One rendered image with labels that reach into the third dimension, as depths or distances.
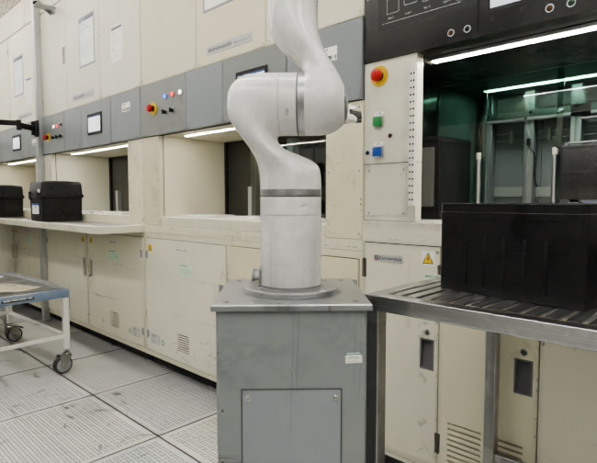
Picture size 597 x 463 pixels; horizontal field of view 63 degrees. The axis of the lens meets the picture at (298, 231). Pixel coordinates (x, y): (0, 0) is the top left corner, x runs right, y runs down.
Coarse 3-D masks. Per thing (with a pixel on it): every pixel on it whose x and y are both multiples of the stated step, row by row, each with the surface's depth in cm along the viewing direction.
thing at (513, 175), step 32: (384, 0) 159; (416, 0) 151; (448, 0) 144; (512, 128) 220; (544, 128) 211; (576, 128) 197; (512, 160) 221; (544, 160) 212; (512, 192) 220; (544, 192) 211
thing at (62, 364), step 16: (48, 288) 264; (64, 288) 264; (0, 304) 240; (16, 304) 245; (64, 304) 264; (32, 320) 298; (64, 320) 264; (16, 336) 325; (64, 336) 265; (64, 352) 266; (64, 368) 265
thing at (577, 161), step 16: (592, 144) 157; (560, 160) 163; (576, 160) 160; (592, 160) 157; (560, 176) 163; (576, 176) 160; (592, 176) 157; (560, 192) 164; (576, 192) 160; (592, 192) 157
